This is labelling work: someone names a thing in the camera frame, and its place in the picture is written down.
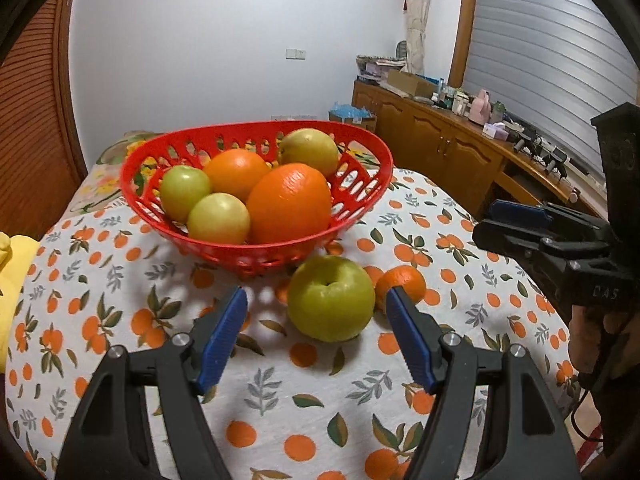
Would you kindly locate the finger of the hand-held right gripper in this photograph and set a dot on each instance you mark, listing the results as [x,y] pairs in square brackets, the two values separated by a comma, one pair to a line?
[505,237]
[520,212]

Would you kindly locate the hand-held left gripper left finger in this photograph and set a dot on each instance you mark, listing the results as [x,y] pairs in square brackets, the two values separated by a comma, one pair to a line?
[220,345]

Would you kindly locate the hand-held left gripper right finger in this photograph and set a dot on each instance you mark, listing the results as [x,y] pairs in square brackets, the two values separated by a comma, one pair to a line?
[410,340]

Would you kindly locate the small orange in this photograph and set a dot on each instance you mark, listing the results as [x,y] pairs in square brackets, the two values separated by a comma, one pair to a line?
[407,282]

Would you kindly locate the red plastic perforated basket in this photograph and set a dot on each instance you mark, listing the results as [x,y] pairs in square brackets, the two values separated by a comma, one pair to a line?
[270,255]

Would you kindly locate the pale green apple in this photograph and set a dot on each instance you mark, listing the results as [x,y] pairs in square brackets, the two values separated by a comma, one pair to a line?
[219,219]

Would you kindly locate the large dimpled orange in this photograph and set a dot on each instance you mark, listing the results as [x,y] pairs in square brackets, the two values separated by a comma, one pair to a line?
[290,205]

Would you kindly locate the small dark green apple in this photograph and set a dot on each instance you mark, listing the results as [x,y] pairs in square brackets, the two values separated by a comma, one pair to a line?
[184,192]

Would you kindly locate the smooth orange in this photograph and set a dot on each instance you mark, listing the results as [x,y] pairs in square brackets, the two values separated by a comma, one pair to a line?
[235,172]

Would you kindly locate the large yellow-green pear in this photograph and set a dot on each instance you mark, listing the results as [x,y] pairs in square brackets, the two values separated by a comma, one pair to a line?
[307,152]

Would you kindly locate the person's right forearm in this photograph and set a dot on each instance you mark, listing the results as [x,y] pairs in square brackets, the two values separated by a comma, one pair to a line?
[620,420]

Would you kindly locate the person's right hand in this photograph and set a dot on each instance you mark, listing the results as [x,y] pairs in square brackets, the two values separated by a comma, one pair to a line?
[585,335]

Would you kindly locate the wooden sideboard cabinet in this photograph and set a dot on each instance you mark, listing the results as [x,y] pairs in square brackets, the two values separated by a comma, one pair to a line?
[450,145]

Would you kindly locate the orange print tablecloth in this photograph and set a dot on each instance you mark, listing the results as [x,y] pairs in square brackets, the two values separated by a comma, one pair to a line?
[300,410]

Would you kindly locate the pink bottle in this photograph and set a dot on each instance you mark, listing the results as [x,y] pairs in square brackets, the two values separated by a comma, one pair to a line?
[480,106]

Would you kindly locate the cardboard box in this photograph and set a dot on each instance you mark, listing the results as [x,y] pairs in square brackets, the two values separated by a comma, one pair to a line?
[410,84]

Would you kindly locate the grey window blind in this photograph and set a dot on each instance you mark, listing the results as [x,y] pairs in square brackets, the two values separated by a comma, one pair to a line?
[550,45]

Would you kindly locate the box of blue items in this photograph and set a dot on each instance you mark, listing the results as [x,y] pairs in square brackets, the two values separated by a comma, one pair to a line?
[352,116]

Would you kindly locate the floral blanket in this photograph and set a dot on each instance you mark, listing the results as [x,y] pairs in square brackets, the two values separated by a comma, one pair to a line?
[112,170]

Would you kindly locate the yellow cloth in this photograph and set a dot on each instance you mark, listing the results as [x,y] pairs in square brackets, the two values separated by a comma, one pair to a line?
[12,285]

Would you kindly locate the beige curtain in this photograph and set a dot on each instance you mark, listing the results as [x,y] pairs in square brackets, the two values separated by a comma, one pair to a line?
[417,15]

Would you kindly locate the white wall switch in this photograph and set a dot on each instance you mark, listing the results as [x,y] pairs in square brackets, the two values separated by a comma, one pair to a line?
[295,53]

